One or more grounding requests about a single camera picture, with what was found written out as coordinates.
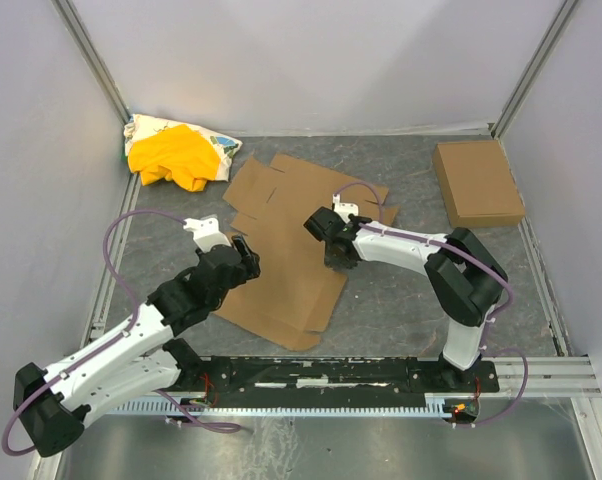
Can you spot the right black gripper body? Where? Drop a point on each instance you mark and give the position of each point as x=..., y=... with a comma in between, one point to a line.
x=338, y=250

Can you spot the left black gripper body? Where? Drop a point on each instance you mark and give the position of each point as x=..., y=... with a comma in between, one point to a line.
x=244, y=255

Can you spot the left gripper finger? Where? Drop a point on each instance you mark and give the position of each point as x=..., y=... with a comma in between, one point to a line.
x=252, y=269
x=241, y=245

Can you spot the brown cardboard box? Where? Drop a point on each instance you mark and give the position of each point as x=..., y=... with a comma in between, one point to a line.
x=477, y=185
x=292, y=300

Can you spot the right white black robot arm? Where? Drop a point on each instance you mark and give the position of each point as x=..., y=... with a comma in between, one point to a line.
x=470, y=285

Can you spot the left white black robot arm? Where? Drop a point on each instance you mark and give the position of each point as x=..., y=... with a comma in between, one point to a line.
x=143, y=353

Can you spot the closed brown cardboard box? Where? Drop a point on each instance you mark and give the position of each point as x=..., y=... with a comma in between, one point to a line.
x=477, y=185

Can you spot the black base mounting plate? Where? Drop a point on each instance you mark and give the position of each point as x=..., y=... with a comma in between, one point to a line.
x=314, y=383

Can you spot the yellow crumpled cloth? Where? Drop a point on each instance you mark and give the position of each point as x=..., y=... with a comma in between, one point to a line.
x=177, y=154

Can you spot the white patterned cloth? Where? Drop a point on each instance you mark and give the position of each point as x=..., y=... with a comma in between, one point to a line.
x=143, y=126

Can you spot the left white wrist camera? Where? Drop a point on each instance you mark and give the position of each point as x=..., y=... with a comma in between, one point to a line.
x=206, y=233

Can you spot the aluminium front rail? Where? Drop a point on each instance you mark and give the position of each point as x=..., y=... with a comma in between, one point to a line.
x=546, y=377

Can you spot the left aluminium frame post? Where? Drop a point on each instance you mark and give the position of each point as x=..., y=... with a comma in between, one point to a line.
x=73, y=22

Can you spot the aluminium frame post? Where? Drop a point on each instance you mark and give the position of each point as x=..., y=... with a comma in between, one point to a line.
x=542, y=53
x=73, y=22

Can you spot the right aluminium frame post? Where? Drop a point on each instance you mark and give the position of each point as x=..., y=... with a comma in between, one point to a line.
x=542, y=53

